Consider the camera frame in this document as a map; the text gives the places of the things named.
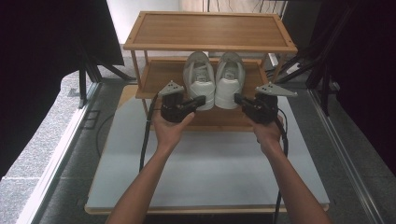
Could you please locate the white sneaker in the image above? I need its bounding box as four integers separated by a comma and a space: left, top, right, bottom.
182, 50, 217, 112
214, 51, 247, 110

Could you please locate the person's right hand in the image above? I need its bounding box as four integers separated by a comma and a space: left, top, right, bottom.
248, 114, 284, 154

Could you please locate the black curtain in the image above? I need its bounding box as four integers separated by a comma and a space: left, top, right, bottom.
0, 0, 126, 180
306, 0, 396, 176

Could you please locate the person's left hand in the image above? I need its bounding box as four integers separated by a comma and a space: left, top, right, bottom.
151, 111, 196, 152

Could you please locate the thin black floor cable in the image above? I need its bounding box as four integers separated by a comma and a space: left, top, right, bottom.
95, 113, 116, 159

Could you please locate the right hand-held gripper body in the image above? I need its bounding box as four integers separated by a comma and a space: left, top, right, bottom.
244, 81, 299, 126

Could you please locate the wooden three-tier shoe rack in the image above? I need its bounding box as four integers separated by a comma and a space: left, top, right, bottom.
123, 11, 299, 133

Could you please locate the hand-held gripper black cable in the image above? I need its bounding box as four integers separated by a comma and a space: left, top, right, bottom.
138, 92, 161, 174
273, 106, 290, 224

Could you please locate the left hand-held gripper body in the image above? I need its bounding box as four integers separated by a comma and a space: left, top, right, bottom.
158, 79, 196, 123

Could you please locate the aluminium rail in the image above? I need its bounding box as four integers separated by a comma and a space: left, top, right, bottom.
307, 88, 387, 224
15, 82, 102, 224

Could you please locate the black metal stand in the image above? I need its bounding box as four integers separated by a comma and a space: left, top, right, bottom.
276, 31, 332, 117
77, 46, 136, 110

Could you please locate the right hand-held gripper black cable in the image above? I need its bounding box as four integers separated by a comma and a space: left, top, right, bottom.
273, 106, 290, 224

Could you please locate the left hand-held gripper black cable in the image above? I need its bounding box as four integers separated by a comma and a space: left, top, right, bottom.
138, 92, 161, 174

